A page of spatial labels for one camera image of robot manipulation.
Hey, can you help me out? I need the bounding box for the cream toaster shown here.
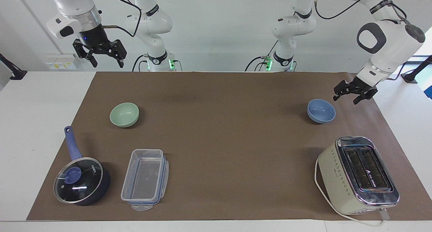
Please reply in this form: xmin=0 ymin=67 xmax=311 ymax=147
xmin=317 ymin=136 xmax=401 ymax=216

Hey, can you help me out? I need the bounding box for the white wall socket box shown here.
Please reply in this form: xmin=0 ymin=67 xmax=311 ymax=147
xmin=45 ymin=53 xmax=77 ymax=71

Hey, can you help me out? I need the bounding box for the clear plastic food container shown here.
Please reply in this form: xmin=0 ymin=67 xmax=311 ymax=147
xmin=120 ymin=149 xmax=169 ymax=211

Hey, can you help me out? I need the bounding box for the white toaster cord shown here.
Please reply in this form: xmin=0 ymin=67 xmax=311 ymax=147
xmin=314 ymin=157 xmax=390 ymax=228

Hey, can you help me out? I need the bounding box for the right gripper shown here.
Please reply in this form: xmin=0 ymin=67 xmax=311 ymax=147
xmin=73 ymin=24 xmax=128 ymax=69

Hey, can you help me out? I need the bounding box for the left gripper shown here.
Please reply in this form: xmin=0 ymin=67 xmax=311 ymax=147
xmin=333 ymin=75 xmax=378 ymax=105

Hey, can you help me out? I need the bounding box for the blue saucepan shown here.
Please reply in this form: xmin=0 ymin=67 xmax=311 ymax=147
xmin=53 ymin=126 xmax=111 ymax=206

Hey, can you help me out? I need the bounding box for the blue bowl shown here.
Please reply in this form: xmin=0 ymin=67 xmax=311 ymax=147
xmin=307 ymin=99 xmax=336 ymax=124

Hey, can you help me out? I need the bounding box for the black cable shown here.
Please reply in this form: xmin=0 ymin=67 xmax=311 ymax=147
xmin=88 ymin=0 xmax=143 ymax=37
xmin=244 ymin=40 xmax=279 ymax=72
xmin=131 ymin=54 xmax=149 ymax=72
xmin=314 ymin=0 xmax=411 ymax=25

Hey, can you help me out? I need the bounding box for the black stand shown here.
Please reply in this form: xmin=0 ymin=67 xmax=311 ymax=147
xmin=401 ymin=55 xmax=432 ymax=84
xmin=0 ymin=53 xmax=28 ymax=81

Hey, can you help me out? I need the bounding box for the green bowl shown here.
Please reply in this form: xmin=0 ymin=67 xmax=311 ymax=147
xmin=109 ymin=102 xmax=140 ymax=128

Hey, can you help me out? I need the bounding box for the glass lid with blue knob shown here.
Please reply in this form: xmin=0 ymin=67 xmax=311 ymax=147
xmin=54 ymin=157 xmax=104 ymax=204

